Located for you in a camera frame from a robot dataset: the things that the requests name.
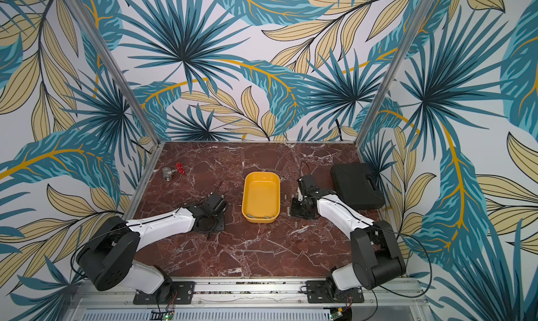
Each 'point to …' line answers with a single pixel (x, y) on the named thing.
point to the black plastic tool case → (356, 184)
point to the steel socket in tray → (250, 216)
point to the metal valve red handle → (167, 172)
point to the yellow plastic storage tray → (261, 196)
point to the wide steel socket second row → (288, 211)
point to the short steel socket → (285, 197)
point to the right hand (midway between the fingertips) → (293, 211)
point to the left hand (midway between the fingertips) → (218, 228)
